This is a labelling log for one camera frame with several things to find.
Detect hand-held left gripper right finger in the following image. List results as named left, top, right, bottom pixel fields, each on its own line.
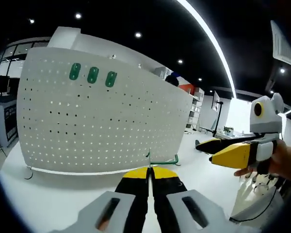
left=150, top=167, right=260, bottom=233

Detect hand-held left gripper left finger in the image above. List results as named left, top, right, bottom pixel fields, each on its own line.
left=50, top=167, right=150, bottom=233

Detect green hook assembly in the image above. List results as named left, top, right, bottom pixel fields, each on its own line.
left=69, top=62, right=81, bottom=81
left=105, top=71, right=117, bottom=88
left=145, top=148, right=180, bottom=175
left=87, top=67, right=99, bottom=83

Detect white perforated mounting plate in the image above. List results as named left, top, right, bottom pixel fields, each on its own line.
left=16, top=46, right=194, bottom=180

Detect person's right hand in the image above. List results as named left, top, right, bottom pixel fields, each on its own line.
left=234, top=139, right=291, bottom=182

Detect black tripod stand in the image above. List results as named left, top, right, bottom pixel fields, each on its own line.
left=198, top=100, right=225, bottom=134

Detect white flat panel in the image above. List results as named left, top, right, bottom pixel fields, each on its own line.
left=212, top=90, right=221, bottom=111

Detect ceiling air conditioner unit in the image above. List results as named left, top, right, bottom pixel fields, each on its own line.
left=270, top=19, right=291, bottom=66

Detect long linear ceiling light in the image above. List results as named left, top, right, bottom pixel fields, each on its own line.
left=177, top=0, right=238, bottom=99

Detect round ceiling downlights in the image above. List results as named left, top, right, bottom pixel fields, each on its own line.
left=29, top=13, right=286, bottom=94

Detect grey office desk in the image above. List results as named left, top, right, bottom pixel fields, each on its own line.
left=0, top=93, right=19, bottom=149

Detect black computer monitor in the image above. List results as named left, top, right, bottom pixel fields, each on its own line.
left=0, top=75, right=10, bottom=94

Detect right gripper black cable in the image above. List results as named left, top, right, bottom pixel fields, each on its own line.
left=229, top=188, right=278, bottom=223

